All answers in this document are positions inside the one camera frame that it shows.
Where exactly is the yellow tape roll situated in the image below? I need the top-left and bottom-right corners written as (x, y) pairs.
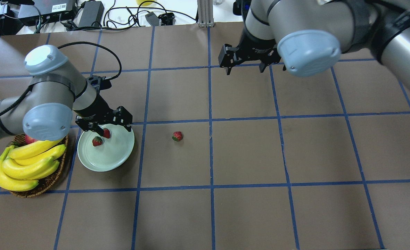
top-left (136, 0), bottom-right (156, 7)

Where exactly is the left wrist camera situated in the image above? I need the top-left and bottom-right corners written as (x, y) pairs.
top-left (86, 75), bottom-right (112, 93)

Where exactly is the red strawberry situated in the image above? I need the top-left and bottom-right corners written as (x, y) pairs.
top-left (172, 131), bottom-right (184, 141)
top-left (92, 136), bottom-right (104, 147)
top-left (102, 128), bottom-right (111, 139)

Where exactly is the black computer box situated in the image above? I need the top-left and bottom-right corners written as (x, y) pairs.
top-left (18, 0), bottom-right (78, 26)

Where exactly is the red apple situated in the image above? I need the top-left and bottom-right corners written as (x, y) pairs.
top-left (24, 134), bottom-right (38, 144)

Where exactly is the light green plate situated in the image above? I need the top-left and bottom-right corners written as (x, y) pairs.
top-left (77, 124), bottom-right (135, 172)

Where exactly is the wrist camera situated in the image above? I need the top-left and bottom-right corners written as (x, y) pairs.
top-left (232, 0), bottom-right (251, 16)
top-left (86, 75), bottom-right (112, 93)

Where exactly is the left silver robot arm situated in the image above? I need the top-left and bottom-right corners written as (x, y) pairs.
top-left (0, 45), bottom-right (133, 141)

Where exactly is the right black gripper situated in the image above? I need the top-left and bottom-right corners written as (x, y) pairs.
top-left (218, 33), bottom-right (281, 75)

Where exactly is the black laptop power brick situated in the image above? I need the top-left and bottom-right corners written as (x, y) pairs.
top-left (78, 0), bottom-right (104, 27)

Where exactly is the yellow banana bunch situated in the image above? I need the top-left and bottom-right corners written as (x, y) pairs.
top-left (0, 141), bottom-right (67, 192)

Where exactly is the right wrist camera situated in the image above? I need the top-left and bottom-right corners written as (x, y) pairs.
top-left (232, 0), bottom-right (251, 16)

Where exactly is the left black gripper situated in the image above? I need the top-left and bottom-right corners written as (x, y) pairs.
top-left (75, 95), bottom-right (133, 137)

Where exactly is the woven wicker basket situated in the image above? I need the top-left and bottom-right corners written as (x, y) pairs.
top-left (8, 134), bottom-right (69, 198)

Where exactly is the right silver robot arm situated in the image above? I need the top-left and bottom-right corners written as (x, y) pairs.
top-left (218, 0), bottom-right (410, 90)

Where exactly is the aluminium frame post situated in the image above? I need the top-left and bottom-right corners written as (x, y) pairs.
top-left (197, 0), bottom-right (215, 27)

